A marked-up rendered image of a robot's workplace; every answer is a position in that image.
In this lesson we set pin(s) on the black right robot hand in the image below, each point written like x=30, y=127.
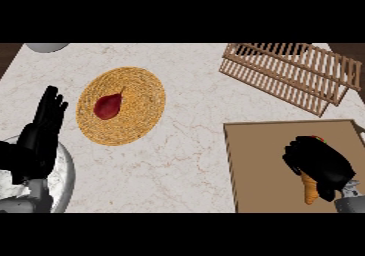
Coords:
x=319, y=160

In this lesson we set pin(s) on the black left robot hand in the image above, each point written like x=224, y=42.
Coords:
x=38, y=146

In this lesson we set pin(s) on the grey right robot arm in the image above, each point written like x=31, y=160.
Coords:
x=354, y=201

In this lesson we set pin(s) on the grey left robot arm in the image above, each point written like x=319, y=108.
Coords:
x=34, y=196

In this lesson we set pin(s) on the brown rectangular tray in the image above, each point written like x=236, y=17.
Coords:
x=260, y=166

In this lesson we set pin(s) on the wooden slatted tiered shelf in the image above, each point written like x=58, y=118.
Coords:
x=288, y=75

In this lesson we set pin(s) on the small red green food item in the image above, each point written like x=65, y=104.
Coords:
x=319, y=138

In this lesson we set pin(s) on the white marble round plate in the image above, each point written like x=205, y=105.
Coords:
x=61, y=180

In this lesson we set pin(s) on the dark red pear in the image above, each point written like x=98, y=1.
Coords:
x=106, y=107

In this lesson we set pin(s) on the round woven yellow placemat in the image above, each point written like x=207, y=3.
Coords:
x=134, y=126

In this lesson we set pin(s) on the pale grey rounded object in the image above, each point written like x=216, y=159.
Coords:
x=46, y=47

